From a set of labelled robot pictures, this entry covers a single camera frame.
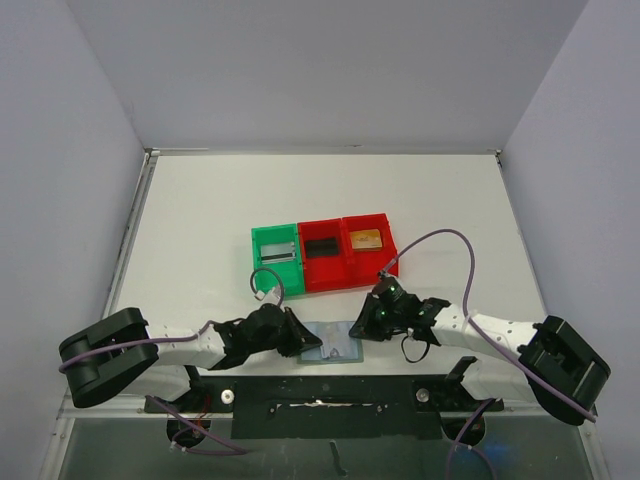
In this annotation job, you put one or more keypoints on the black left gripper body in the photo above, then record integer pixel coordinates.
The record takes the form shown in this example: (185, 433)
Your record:
(281, 339)

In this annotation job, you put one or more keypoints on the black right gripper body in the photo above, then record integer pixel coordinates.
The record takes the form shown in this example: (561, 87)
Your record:
(370, 323)

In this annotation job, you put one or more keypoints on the green leather card holder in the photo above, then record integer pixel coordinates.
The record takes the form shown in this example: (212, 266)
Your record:
(313, 356)

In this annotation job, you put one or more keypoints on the white VIP card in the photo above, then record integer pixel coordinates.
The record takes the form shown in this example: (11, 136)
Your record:
(277, 252)
(336, 340)

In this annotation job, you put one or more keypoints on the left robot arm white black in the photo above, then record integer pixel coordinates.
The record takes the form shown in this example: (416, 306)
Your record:
(119, 354)

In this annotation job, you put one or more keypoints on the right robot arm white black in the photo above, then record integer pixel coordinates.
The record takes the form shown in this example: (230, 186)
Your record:
(562, 371)

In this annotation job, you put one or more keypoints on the orange card in red bin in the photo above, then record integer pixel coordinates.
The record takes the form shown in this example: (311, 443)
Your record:
(366, 240)

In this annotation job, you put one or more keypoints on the black card in red bin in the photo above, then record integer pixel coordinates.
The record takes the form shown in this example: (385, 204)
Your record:
(319, 248)

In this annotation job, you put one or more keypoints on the red bin right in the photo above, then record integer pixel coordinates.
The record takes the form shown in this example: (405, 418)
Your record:
(363, 267)

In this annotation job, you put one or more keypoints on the red bin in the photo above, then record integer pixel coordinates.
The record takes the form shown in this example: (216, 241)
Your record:
(363, 267)
(327, 273)

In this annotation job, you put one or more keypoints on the green plastic bin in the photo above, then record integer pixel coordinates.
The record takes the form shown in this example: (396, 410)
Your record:
(290, 273)

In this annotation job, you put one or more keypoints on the red bin middle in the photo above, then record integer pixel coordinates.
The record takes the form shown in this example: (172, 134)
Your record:
(327, 273)

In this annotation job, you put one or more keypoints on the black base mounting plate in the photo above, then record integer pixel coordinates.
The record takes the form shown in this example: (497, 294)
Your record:
(330, 407)

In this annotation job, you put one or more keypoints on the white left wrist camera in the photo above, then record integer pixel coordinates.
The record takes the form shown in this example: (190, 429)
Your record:
(273, 296)

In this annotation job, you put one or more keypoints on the aluminium frame rail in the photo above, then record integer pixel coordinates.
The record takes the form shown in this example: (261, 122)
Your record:
(119, 407)

